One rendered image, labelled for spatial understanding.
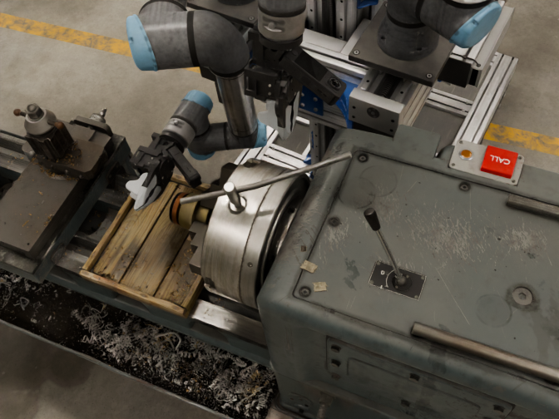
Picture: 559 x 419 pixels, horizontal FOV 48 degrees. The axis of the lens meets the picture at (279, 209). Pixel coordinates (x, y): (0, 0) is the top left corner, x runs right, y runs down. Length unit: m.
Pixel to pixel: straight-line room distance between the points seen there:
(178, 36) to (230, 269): 0.48
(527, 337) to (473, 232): 0.21
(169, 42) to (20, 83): 2.28
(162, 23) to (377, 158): 0.51
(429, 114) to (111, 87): 1.59
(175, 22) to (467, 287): 0.77
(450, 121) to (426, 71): 1.18
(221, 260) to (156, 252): 0.40
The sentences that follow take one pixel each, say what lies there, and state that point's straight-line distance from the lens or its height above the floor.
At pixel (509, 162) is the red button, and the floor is 1.27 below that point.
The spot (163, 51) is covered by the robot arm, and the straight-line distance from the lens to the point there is 1.34.
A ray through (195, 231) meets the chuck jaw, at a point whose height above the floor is 1.10.
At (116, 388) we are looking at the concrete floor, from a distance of 2.50.
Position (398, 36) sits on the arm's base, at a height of 1.22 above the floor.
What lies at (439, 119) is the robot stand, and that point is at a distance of 2.75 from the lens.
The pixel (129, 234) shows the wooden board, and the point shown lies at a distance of 1.69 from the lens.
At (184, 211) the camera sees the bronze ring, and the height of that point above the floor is 1.11.
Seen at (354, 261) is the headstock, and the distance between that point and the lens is 1.15.
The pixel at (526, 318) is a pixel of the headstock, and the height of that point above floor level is 1.25.
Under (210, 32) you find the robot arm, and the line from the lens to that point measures 1.33.
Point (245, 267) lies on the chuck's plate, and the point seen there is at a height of 1.17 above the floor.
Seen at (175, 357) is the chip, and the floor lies 0.57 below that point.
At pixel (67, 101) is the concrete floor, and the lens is 3.36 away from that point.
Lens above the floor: 2.27
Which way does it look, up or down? 57 degrees down
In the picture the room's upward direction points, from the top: 8 degrees counter-clockwise
